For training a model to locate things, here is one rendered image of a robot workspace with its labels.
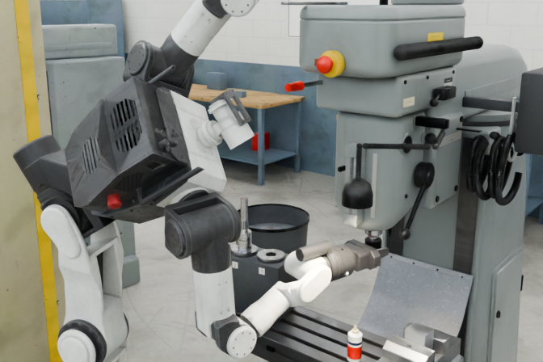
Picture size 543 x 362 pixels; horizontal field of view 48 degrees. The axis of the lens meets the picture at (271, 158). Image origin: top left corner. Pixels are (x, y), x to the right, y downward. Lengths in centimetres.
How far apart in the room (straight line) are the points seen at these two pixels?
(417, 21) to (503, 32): 445
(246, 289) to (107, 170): 83
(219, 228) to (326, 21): 53
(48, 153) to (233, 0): 61
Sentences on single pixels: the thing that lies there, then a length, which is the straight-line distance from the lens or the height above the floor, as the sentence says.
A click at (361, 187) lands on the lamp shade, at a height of 149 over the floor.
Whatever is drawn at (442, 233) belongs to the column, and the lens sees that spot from 205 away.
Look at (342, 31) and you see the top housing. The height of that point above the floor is 183.
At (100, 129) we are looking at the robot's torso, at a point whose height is 162.
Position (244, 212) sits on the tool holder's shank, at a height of 124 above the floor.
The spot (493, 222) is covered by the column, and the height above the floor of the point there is 123.
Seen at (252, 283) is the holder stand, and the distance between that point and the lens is 201.
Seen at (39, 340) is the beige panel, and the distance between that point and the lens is 322.
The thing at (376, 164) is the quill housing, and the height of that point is 150.
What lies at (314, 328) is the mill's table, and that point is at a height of 90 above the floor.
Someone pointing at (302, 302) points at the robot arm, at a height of 118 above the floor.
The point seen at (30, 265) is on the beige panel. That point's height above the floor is 73.
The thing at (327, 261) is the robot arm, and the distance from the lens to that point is 159.
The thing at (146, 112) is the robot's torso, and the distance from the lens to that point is 133.
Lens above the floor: 189
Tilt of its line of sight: 14 degrees down
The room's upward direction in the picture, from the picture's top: straight up
